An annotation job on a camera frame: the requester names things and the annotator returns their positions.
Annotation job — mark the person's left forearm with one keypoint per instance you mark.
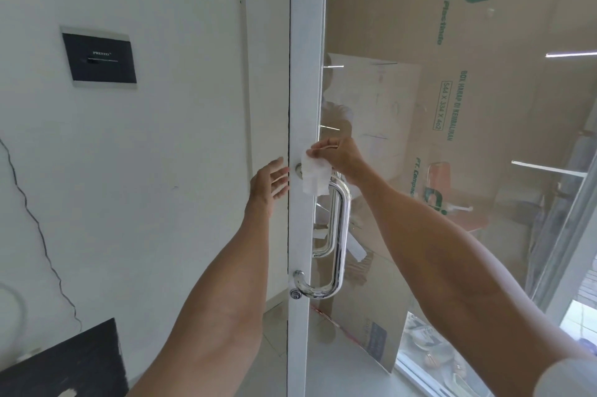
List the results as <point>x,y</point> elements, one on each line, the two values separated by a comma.
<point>214,308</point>

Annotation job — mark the large green printed cardboard sheet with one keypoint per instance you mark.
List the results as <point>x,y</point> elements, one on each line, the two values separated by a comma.
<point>489,37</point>

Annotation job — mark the person's left fingers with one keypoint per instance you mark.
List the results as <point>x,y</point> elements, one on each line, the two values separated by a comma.
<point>281,178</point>

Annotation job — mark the person's right forearm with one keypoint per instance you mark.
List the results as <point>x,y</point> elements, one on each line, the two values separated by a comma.
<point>447,280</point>

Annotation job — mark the white cleaning cloth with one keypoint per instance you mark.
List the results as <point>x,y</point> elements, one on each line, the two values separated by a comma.
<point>315,177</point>

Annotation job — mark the person's right hand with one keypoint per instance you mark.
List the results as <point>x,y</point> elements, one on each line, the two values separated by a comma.
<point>347,158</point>

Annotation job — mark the white framed glass door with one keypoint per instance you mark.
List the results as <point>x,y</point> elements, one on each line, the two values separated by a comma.
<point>305,60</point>

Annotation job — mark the cardboard sheet with blue label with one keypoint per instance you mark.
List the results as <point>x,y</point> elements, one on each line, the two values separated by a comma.
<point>368,312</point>

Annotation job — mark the black wall access panel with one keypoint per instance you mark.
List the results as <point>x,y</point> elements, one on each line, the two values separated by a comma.
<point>99,56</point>

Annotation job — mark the chrome door lock cylinder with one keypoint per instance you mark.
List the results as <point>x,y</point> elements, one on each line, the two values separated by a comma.
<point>295,294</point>

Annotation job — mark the person's left hand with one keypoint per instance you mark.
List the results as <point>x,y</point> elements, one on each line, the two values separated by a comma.
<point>266,184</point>

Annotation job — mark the person's right fingers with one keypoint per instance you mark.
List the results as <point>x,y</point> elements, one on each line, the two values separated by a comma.
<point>322,147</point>

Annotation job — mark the black wooden board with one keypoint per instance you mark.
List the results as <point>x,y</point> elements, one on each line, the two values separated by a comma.
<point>60,364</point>

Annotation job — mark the plain small cardboard sheet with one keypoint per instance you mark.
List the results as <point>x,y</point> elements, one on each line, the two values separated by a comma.
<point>387,102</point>

